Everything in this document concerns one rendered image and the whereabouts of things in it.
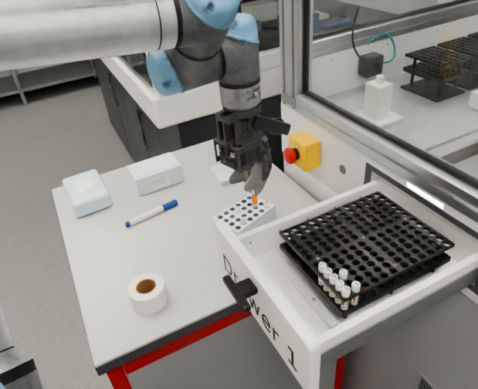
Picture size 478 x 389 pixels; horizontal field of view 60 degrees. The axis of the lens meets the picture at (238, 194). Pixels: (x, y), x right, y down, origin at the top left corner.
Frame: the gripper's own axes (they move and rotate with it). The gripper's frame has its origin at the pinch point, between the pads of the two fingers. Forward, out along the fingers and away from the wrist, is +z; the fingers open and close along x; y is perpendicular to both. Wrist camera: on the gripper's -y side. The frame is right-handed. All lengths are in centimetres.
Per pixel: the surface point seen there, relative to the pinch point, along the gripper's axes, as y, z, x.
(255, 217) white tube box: 1.4, 7.3, 0.5
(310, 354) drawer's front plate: 26.9, -5.0, 35.1
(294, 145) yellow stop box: -15.5, -2.6, -1.9
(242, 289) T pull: 24.6, -4.4, 21.0
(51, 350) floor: 44, 87, -75
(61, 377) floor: 47, 87, -61
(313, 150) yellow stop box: -16.5, -2.3, 2.9
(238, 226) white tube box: 5.9, 7.5, -0.4
